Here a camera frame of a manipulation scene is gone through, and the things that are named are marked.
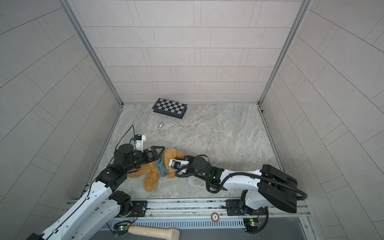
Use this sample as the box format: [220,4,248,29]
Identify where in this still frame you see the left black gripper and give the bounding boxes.
[122,147,165,174]

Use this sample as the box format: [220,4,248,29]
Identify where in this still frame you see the tan teddy bear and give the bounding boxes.
[128,149,185,193]

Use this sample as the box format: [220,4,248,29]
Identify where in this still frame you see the grey-green teddy sweater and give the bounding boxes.
[155,156,170,178]

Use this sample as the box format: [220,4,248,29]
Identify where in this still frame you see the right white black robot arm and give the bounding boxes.
[169,155,307,215]

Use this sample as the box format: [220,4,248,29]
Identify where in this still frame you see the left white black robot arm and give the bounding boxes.
[28,144,165,240]

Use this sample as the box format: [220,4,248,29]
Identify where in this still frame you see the folded black white chessboard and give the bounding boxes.
[152,98,188,119]

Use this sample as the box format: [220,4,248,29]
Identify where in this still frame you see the round red white sticker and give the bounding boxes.
[211,213,220,223]

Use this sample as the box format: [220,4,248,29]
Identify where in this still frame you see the left green circuit board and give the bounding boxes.
[113,221,132,236]

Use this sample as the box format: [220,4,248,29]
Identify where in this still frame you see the green circuit board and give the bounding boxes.
[113,221,132,236]
[243,218,260,234]

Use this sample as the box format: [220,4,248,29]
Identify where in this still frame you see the right green circuit board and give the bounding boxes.
[243,218,260,234]

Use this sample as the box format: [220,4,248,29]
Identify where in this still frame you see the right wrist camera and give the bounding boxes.
[169,159,190,170]

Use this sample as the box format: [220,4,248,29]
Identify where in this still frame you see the left black camera cable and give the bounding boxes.
[113,124,136,151]

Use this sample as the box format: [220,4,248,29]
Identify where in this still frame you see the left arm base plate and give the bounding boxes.
[118,201,148,218]

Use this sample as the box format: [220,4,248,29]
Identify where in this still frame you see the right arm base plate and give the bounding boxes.
[225,198,268,217]

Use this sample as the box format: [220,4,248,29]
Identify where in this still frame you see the beige wooden handle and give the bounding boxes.
[128,226,181,240]

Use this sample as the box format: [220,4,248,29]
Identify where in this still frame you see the aluminium mounting rail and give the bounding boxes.
[58,196,311,222]

